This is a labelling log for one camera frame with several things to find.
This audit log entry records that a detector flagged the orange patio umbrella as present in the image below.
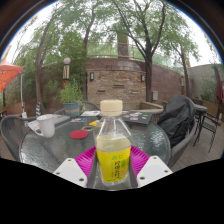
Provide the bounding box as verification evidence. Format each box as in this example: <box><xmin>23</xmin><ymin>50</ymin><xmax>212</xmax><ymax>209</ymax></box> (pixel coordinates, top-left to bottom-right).
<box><xmin>0</xmin><ymin>59</ymin><xmax>24</xmax><ymax>94</ymax></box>

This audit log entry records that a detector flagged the wooden bench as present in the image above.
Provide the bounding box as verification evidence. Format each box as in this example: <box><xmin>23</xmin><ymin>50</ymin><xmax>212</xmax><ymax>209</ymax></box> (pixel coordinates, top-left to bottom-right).
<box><xmin>2</xmin><ymin>101</ymin><xmax>24</xmax><ymax>117</ymax></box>

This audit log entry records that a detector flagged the grey mesh patio chair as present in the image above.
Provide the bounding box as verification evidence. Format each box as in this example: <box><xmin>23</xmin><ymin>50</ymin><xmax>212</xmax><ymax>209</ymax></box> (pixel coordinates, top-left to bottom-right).
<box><xmin>0</xmin><ymin>114</ymin><xmax>38</xmax><ymax>163</ymax></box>
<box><xmin>166</xmin><ymin>116</ymin><xmax>198</xmax><ymax>169</ymax></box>
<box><xmin>54</xmin><ymin>100</ymin><xmax>101</xmax><ymax>116</ymax></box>

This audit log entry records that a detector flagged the silver laptop with stickers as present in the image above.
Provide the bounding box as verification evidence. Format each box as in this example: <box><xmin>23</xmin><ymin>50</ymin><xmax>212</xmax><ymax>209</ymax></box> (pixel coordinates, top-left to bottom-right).
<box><xmin>27</xmin><ymin>114</ymin><xmax>71</xmax><ymax>133</ymax></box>

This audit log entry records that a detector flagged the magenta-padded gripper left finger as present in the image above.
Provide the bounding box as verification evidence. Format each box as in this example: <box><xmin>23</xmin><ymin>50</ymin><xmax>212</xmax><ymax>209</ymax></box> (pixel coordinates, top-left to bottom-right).
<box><xmin>53</xmin><ymin>145</ymin><xmax>99</xmax><ymax>190</ymax></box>

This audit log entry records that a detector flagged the flat round red coaster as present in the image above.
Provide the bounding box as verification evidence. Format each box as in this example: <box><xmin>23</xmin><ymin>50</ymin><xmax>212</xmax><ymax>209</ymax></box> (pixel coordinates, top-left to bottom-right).
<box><xmin>68</xmin><ymin>129</ymin><xmax>90</xmax><ymax>140</ymax></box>

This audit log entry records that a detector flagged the dark patio table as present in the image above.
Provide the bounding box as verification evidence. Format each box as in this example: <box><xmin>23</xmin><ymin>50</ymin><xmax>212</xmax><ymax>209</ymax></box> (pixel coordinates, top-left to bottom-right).
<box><xmin>193</xmin><ymin>103</ymin><xmax>209</xmax><ymax>148</ymax></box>

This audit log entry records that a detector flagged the green plant in blue pot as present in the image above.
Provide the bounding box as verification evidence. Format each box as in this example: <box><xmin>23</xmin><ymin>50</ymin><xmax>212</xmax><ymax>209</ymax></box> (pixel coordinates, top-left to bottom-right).
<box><xmin>57</xmin><ymin>79</ymin><xmax>84</xmax><ymax>118</ymax></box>

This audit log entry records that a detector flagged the small printed card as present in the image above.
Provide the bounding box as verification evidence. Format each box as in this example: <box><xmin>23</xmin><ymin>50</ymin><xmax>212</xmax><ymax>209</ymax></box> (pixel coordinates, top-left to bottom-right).
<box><xmin>70</xmin><ymin>117</ymin><xmax>88</xmax><ymax>123</ymax></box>

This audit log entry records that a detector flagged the yellow card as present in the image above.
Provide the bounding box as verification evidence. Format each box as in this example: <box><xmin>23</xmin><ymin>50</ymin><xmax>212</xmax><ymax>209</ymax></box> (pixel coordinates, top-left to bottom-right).
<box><xmin>88</xmin><ymin>119</ymin><xmax>101</xmax><ymax>128</ymax></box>

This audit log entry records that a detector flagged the black laptop with stickers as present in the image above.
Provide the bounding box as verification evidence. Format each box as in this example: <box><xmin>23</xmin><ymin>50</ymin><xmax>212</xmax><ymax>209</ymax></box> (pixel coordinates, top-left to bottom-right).
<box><xmin>121</xmin><ymin>110</ymin><xmax>153</xmax><ymax>126</ymax></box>

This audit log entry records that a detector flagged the dark metal chair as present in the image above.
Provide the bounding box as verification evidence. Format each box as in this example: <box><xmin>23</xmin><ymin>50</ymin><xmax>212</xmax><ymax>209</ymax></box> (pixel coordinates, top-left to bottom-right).
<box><xmin>201</xmin><ymin>111</ymin><xmax>223</xmax><ymax>154</ymax></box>

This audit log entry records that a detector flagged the white mug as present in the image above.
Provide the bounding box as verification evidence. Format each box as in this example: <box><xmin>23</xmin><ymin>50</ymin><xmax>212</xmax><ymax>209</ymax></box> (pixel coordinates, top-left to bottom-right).
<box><xmin>32</xmin><ymin>113</ymin><xmax>56</xmax><ymax>139</ymax></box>

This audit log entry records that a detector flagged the blue yellow striped cone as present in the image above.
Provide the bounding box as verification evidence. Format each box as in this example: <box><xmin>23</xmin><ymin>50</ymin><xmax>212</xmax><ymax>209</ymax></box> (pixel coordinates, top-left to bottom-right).
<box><xmin>35</xmin><ymin>101</ymin><xmax>42</xmax><ymax>118</ymax></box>

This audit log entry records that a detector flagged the striped lamp post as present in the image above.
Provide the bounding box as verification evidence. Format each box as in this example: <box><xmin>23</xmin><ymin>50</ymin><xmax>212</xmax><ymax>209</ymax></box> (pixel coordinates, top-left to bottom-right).
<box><xmin>62</xmin><ymin>57</ymin><xmax>72</xmax><ymax>88</ymax></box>

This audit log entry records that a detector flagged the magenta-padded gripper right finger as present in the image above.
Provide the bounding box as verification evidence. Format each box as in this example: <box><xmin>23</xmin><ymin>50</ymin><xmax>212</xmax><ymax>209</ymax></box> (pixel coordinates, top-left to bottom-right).
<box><xmin>128</xmin><ymin>145</ymin><xmax>174</xmax><ymax>190</ymax></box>

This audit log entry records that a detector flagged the clear bottle with yellow label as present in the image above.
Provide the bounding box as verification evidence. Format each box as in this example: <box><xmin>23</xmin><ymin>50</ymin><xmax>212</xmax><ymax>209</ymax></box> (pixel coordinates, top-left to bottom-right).
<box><xmin>92</xmin><ymin>99</ymin><xmax>133</xmax><ymax>187</ymax></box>

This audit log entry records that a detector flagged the black jacket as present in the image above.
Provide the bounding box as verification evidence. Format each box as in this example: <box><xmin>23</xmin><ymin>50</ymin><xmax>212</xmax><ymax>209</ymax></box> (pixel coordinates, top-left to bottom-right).
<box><xmin>157</xmin><ymin>94</ymin><xmax>198</xmax><ymax>148</ymax></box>

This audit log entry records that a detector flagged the dark red closed umbrella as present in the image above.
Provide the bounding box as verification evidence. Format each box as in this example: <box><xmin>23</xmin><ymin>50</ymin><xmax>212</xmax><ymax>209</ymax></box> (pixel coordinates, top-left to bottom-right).
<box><xmin>213</xmin><ymin>63</ymin><xmax>224</xmax><ymax>108</ymax></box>

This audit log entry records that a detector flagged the white printed booklet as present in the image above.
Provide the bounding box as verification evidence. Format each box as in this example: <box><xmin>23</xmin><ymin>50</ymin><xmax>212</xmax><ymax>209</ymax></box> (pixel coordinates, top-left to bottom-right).
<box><xmin>80</xmin><ymin>110</ymin><xmax>102</xmax><ymax>118</ymax></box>

